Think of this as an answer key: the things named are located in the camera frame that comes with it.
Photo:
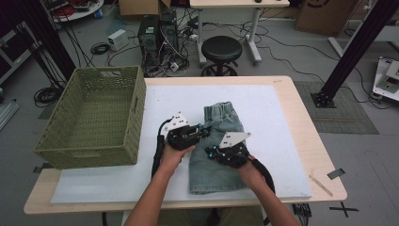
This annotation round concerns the white machine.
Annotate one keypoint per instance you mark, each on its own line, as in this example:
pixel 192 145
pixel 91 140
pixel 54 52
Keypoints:
pixel 387 81

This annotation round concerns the person's khaki trousers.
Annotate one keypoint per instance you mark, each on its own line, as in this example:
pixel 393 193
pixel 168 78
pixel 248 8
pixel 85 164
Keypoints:
pixel 241 218

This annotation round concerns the grey metal rails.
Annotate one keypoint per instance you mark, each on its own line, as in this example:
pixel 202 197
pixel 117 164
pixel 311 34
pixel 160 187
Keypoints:
pixel 6 114

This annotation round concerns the small cardboard box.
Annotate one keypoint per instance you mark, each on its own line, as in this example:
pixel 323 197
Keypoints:
pixel 141 7

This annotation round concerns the black computer tower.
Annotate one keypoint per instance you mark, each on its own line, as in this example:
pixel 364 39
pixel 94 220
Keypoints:
pixel 169 34
pixel 148 40

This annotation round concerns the person's right hand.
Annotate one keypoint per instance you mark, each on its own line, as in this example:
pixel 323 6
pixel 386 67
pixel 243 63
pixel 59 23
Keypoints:
pixel 252 174

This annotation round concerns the person's left hand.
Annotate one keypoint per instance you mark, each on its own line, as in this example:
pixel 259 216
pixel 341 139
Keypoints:
pixel 172 158

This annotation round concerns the round white table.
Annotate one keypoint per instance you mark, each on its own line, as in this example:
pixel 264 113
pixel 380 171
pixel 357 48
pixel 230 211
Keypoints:
pixel 81 12

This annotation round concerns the large cardboard box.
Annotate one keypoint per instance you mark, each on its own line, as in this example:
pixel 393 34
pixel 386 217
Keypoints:
pixel 326 17

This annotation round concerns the small white box device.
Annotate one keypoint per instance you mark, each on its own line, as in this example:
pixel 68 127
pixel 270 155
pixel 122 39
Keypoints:
pixel 117 39

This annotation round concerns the light blue denim skirt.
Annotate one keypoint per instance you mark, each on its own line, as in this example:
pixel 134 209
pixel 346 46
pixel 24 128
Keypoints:
pixel 210 175

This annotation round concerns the black tape cross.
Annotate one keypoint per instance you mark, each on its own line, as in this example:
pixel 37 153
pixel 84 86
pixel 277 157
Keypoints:
pixel 343 209

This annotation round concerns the white foam mat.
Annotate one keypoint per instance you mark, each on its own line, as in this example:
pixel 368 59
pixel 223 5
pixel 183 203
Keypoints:
pixel 269 132

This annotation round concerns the black tape piece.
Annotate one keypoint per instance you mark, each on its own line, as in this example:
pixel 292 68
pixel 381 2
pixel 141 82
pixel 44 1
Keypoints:
pixel 39 169
pixel 336 173

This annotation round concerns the grey floor mat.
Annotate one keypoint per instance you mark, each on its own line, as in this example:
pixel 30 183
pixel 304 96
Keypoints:
pixel 345 116

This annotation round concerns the white desk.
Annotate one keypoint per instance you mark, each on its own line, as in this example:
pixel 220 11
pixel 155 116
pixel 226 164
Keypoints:
pixel 238 3

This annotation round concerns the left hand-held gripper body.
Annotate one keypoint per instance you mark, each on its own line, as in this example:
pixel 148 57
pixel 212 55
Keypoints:
pixel 183 138

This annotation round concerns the thin wooden stick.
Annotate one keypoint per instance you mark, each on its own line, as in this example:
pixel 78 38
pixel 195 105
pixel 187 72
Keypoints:
pixel 320 185

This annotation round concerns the black metal stand post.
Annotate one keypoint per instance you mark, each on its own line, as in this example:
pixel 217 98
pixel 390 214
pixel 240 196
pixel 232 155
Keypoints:
pixel 50 37
pixel 357 47

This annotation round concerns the black round stool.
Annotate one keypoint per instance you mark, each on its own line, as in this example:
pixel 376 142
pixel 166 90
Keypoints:
pixel 221 48

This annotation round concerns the green woven basket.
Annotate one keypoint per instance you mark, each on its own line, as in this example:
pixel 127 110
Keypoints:
pixel 91 125

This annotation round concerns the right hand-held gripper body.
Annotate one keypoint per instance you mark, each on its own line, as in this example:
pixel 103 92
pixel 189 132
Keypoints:
pixel 232 155

